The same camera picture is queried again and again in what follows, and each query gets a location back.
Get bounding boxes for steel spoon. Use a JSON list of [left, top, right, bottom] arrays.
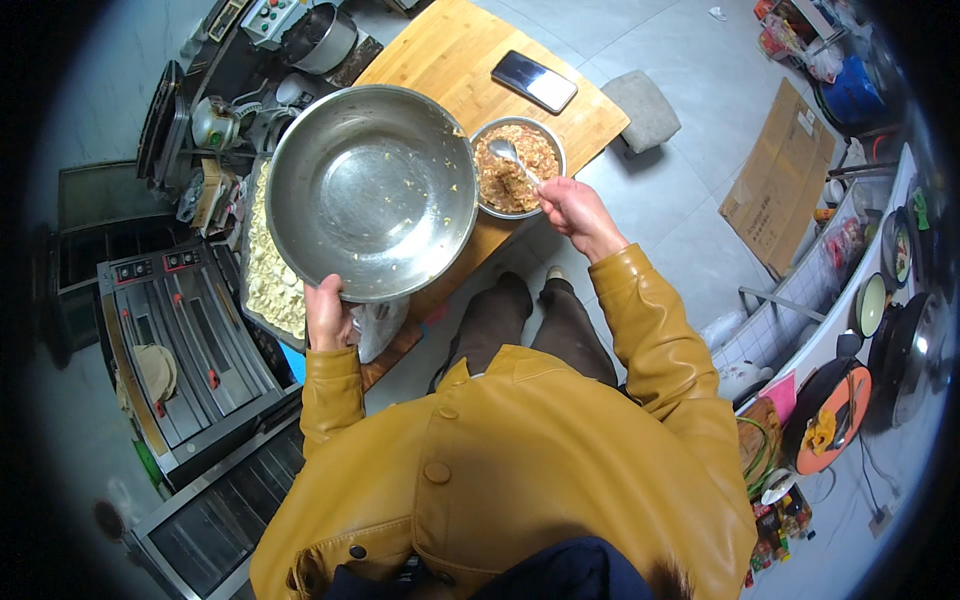
[[487, 138, 543, 189]]

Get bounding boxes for white tiled counter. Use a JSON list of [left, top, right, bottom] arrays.
[[708, 141, 960, 535]]

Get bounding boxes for dark metal cabinet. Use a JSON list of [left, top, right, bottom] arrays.
[[46, 159, 189, 354]]

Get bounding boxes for blue bucket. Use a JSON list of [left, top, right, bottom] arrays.
[[816, 54, 888, 126]]

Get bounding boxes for pink paper sheet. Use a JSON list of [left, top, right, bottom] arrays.
[[756, 369, 798, 426]]

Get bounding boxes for black wok with lid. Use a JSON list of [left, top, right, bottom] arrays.
[[868, 291, 951, 430]]

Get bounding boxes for minced meat filling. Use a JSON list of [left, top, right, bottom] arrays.
[[474, 124, 561, 215]]

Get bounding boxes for steel mixer pot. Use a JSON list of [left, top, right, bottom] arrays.
[[280, 2, 360, 77]]

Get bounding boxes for metal tray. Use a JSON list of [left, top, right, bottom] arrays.
[[239, 153, 309, 354]]

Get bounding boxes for pile of raw dumplings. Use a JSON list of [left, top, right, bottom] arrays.
[[246, 161, 308, 341]]

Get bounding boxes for steel kettle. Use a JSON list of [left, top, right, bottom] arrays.
[[190, 95, 243, 152]]

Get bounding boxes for stack of black baking trays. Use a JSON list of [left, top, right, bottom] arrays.
[[135, 59, 190, 190]]

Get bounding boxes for orange electric griddle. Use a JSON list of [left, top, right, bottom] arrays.
[[780, 355, 874, 477]]

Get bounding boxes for person's right hand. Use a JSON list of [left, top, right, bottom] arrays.
[[534, 176, 630, 264]]

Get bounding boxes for large steel mixing bowl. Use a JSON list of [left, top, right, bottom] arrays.
[[264, 84, 481, 305]]

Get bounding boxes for grey cushioned stool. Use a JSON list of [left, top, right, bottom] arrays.
[[600, 69, 683, 156]]

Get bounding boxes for basket of green beans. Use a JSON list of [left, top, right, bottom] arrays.
[[735, 396, 786, 498]]

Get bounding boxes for heap of seasoning bottles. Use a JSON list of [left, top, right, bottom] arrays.
[[744, 486, 817, 588]]

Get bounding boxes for person's body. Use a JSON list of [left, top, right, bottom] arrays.
[[249, 343, 759, 600]]

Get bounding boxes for black smartphone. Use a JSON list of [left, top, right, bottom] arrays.
[[490, 50, 579, 116]]

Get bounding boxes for small steel bowl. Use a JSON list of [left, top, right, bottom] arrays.
[[469, 116, 569, 222]]

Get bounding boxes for steel deck oven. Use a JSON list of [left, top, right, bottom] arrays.
[[96, 240, 303, 490]]

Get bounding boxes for grey control box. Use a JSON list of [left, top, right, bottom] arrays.
[[239, 0, 313, 53]]

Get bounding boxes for clear plastic bag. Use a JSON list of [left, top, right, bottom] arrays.
[[350, 296, 412, 366]]

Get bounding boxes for person's legs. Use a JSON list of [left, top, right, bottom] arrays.
[[427, 265, 621, 394]]

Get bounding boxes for flattened cardboard box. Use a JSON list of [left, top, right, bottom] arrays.
[[717, 77, 838, 281]]

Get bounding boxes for steel glass-door cabinet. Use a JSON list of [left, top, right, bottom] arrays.
[[123, 408, 309, 600]]

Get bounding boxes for person's left hand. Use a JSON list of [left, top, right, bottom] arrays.
[[303, 273, 358, 354]]

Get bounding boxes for wooden table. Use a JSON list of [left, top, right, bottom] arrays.
[[351, 0, 632, 393]]

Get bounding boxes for black frying pan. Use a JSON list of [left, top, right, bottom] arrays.
[[880, 206, 918, 291]]

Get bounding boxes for beige cloth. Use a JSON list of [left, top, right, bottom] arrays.
[[114, 343, 180, 415]]

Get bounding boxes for green enamel bowl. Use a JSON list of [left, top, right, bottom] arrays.
[[854, 271, 891, 339]]

